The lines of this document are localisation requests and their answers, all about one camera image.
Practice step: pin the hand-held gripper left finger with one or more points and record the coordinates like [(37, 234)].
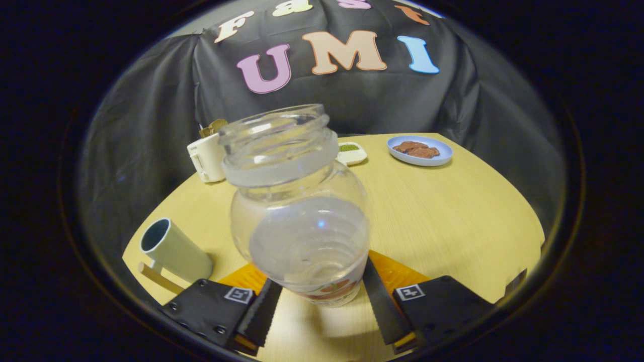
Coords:
[(261, 317)]

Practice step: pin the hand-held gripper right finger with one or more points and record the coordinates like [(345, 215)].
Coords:
[(385, 317)]

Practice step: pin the pale green cup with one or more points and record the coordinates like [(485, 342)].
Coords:
[(186, 256)]

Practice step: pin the clear plastic juice bottle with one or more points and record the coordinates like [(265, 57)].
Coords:
[(302, 226)]

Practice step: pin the wooden table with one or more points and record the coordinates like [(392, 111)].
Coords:
[(453, 211)]

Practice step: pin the white divided dish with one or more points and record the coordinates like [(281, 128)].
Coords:
[(352, 157)]

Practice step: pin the cream toaster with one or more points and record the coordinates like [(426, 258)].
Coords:
[(209, 161)]

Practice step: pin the pale blue plate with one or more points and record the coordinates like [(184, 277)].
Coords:
[(437, 158)]

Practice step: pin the brown meat piece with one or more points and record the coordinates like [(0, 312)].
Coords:
[(408, 146), (425, 153)]

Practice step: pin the pile of green beans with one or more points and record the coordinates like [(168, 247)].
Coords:
[(348, 148)]

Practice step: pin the brown toast slice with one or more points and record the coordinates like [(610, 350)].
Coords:
[(214, 127)]

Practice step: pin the black backdrop cloth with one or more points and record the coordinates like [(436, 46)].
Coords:
[(151, 125)]

